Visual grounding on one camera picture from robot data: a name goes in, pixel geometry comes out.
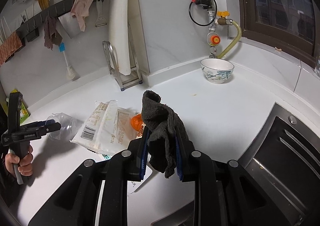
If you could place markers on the pink hanging cloth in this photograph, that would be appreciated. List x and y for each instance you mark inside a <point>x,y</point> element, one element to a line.
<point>80,10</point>

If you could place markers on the orange mesh hanging cloth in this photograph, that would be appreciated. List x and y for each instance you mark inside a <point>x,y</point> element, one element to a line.
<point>10,46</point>

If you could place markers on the black wall hook rail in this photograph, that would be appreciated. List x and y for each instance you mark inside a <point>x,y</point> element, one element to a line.
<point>55,11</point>

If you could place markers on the blue white bottle brush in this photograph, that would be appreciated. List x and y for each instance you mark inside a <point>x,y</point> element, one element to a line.
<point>70,71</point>

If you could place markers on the metal gas pipe with valve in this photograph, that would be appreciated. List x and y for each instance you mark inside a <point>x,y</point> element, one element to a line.
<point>220,18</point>

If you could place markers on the white food packaging bag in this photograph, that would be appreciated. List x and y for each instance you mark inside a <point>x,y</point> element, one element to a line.
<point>108,129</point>

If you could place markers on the dark purple hanging cloth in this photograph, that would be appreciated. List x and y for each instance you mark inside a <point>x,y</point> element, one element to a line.
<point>51,35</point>

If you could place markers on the black kitchen sink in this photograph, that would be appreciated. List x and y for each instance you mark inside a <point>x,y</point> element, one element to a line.
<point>284,160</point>

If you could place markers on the white vegetable peeler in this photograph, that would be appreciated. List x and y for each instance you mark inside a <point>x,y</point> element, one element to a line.
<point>101,20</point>

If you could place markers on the orange peel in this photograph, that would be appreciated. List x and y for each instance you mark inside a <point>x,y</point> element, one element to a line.
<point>137,122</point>

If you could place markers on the dark grey cloth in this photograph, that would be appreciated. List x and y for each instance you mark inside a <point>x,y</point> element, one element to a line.
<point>164,125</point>

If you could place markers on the dark window frame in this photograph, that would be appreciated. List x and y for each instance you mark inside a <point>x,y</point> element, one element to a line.
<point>288,25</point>

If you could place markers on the hanging cleaver knife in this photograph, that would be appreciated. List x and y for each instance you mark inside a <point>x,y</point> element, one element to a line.
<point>70,24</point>

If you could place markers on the clear plastic cup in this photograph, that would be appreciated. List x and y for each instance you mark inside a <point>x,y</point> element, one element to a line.
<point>69,126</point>

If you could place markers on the clear glass mug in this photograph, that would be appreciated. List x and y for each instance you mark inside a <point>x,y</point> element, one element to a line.
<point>317,66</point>

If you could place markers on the yellow green seasoning pouch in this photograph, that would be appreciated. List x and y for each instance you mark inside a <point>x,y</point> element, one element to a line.
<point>24,114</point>

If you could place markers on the person's left hand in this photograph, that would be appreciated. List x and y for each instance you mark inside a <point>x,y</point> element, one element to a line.
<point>25,166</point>

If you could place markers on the white cutting board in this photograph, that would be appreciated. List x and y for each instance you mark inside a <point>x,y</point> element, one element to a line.
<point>125,23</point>

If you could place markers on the metal cutting board rack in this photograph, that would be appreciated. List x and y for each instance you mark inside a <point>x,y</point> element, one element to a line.
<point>125,70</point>

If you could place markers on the white patterned ceramic bowl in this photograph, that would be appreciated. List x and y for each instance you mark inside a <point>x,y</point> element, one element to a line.
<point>216,71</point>

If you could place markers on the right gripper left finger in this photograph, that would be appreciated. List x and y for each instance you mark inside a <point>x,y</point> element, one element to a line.
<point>97,188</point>

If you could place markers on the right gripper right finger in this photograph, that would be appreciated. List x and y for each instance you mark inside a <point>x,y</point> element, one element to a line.
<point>225,193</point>

